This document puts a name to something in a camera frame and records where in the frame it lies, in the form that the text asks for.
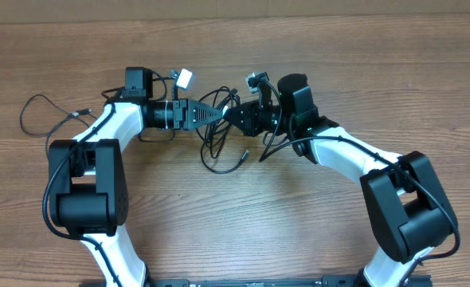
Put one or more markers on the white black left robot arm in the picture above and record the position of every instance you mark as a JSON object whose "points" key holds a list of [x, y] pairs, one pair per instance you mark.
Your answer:
{"points": [[86, 197]]}

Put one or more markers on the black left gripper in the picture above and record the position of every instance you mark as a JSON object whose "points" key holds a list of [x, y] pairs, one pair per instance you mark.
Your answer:
{"points": [[180, 114]]}

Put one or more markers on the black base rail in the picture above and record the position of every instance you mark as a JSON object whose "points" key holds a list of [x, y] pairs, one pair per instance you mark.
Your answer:
{"points": [[255, 282]]}

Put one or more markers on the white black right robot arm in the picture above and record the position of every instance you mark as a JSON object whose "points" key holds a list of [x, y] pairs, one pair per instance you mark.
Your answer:
{"points": [[410, 215]]}

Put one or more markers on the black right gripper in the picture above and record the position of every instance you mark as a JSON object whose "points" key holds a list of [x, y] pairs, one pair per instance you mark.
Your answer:
{"points": [[253, 118]]}

